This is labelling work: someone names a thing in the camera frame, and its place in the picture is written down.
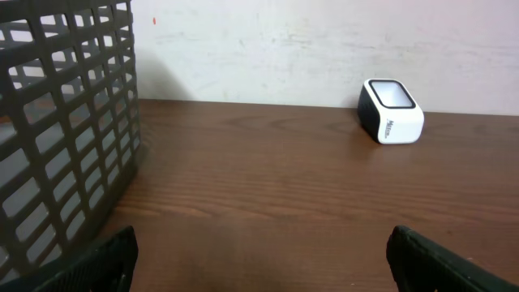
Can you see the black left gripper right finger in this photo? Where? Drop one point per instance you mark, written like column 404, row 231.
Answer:
column 419, row 264

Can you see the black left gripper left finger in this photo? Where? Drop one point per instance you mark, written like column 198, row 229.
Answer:
column 105, row 265

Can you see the dark grey plastic basket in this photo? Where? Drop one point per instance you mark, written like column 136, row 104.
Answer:
column 69, row 125

